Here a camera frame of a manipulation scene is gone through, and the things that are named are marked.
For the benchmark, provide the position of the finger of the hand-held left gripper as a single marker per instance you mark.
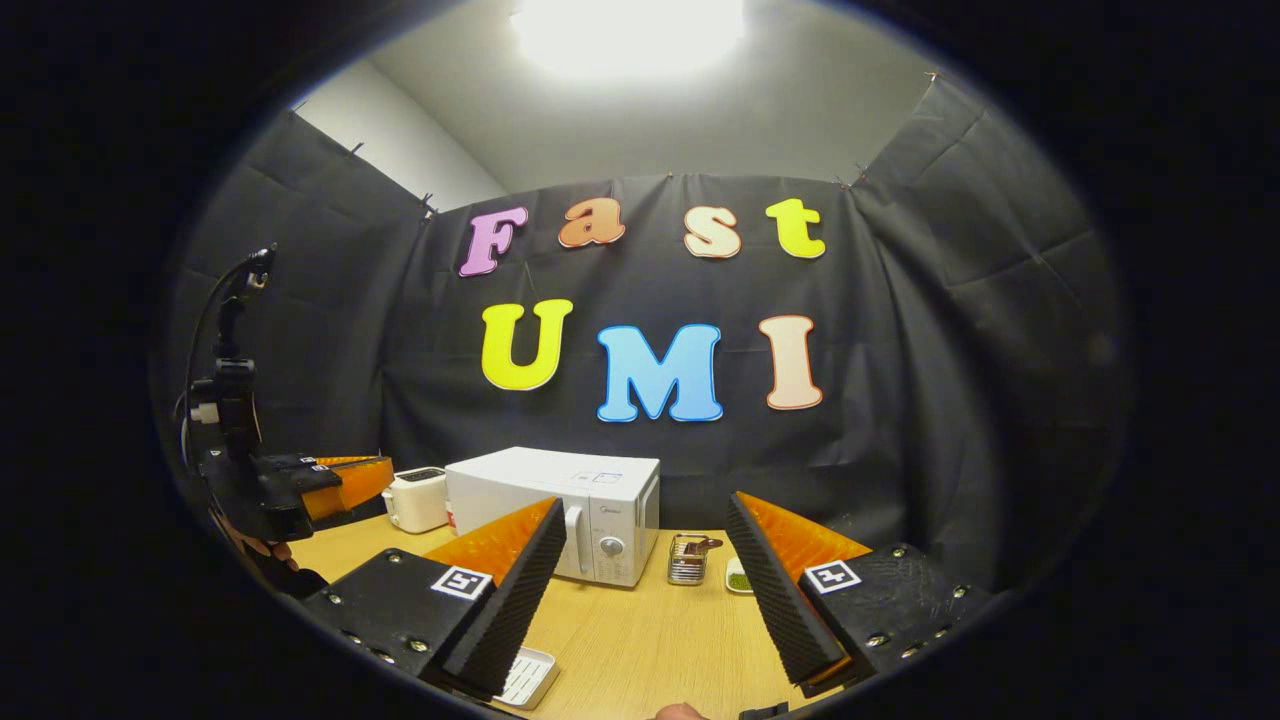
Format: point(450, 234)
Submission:
point(350, 490)
point(300, 463)

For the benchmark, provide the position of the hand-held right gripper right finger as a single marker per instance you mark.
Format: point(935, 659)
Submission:
point(775, 600)

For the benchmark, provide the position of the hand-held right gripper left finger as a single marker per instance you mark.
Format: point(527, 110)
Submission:
point(505, 610)

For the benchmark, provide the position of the white toaster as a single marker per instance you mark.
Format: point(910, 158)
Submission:
point(415, 500)

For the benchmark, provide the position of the large ceiling light panel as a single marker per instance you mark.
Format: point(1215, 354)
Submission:
point(630, 35)

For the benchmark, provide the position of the white rectangular tray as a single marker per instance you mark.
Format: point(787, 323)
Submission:
point(530, 675)

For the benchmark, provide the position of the white microwave oven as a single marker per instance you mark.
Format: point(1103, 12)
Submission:
point(520, 490)

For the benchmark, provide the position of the white divided bean dish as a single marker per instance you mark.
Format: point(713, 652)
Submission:
point(738, 580)

